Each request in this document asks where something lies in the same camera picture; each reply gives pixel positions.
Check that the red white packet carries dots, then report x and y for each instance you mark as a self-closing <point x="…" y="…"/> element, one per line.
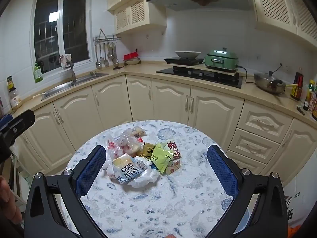
<point x="174" y="150"/>

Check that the cream lattice wall cabinet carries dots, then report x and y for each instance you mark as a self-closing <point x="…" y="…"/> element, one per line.
<point x="272" y="5"/>
<point x="138" y="14"/>

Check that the green electric pot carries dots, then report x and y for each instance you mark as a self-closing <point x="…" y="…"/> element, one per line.
<point x="220" y="59"/>

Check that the dark soy sauce bottle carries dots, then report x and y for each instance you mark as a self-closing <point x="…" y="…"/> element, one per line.
<point x="296" y="89"/>

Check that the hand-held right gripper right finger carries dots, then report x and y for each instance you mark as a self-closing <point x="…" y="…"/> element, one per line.
<point x="221" y="171"/>

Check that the white pink cloth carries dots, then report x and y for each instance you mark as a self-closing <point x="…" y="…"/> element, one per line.
<point x="66" y="60"/>

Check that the green dish soap bottle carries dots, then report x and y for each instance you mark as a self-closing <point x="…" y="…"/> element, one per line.
<point x="38" y="74"/>

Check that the beige bowl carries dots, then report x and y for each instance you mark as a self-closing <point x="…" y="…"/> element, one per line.
<point x="132" y="62"/>

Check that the white shallow pan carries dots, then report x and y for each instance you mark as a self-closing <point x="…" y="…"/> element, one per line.
<point x="188" y="54"/>

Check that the steel spoon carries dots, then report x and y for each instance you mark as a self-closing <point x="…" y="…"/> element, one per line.
<point x="110" y="53"/>

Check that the black induction cooker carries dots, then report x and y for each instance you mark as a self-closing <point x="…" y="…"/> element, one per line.
<point x="183" y="61"/>

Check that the steel ladle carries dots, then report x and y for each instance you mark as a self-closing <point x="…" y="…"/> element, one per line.
<point x="98" y="64"/>
<point x="115" y="60"/>

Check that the yellow cap oil bottle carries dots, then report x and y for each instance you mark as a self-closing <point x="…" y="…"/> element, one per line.
<point x="309" y="99"/>

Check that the person's left hand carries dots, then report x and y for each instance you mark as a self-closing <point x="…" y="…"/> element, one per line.
<point x="7" y="200"/>

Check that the red box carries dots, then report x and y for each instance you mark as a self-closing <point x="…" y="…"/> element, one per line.
<point x="130" y="55"/>

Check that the cream cabinet door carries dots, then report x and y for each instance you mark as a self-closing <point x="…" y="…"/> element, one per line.
<point x="294" y="151"/>

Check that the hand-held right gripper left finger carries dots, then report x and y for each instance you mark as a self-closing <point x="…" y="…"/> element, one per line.
<point x="91" y="171"/>

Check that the crushed milk carton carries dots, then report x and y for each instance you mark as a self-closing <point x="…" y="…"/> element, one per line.
<point x="128" y="169"/>

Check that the green snack packet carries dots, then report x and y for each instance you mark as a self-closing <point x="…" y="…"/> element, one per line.
<point x="159" y="157"/>

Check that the beige red print packet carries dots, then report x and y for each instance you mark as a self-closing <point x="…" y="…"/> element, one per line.
<point x="173" y="167"/>

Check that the steel faucet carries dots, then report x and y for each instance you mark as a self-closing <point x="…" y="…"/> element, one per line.
<point x="73" y="73"/>

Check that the floral tablecloth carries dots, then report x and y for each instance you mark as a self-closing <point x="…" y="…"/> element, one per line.
<point x="161" y="203"/>

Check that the black glass gas stove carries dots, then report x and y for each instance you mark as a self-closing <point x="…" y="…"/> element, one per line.
<point x="198" y="75"/>

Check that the clear red print bag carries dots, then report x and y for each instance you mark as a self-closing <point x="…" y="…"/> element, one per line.
<point x="114" y="148"/>

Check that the cream base cabinet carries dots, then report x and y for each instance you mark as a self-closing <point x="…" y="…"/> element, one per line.
<point x="168" y="101"/>

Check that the dark condiment bottle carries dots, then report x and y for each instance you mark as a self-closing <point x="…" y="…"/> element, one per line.
<point x="314" y="106"/>

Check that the clear wrapper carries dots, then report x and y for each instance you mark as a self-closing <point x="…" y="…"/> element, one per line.
<point x="128" y="141"/>

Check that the steel sink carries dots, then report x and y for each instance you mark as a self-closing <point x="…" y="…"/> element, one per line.
<point x="74" y="84"/>

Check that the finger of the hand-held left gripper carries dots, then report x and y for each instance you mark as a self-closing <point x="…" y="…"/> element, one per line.
<point x="5" y="120"/>
<point x="21" y="122"/>

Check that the white metal frame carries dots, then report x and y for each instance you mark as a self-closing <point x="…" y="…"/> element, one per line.
<point x="18" y="178"/>

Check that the large cream drawer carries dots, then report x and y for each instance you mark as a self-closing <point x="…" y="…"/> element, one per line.
<point x="265" y="120"/>

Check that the pale sauce bottle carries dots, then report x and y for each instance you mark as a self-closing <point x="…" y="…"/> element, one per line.
<point x="14" y="96"/>

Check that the white wall socket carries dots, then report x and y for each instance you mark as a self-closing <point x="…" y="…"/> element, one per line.
<point x="286" y="69"/>

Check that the brown gold packet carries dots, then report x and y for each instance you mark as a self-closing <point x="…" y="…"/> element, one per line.
<point x="148" y="150"/>

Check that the steel wok with lid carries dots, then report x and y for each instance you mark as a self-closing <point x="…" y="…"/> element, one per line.
<point x="267" y="81"/>

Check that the black small tool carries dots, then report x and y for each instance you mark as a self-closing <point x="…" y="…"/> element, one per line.
<point x="301" y="110"/>

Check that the printed cardboard box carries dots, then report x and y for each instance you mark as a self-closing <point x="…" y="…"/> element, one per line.
<point x="294" y="203"/>

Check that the window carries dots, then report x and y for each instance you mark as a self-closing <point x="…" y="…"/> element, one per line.
<point x="47" y="37"/>

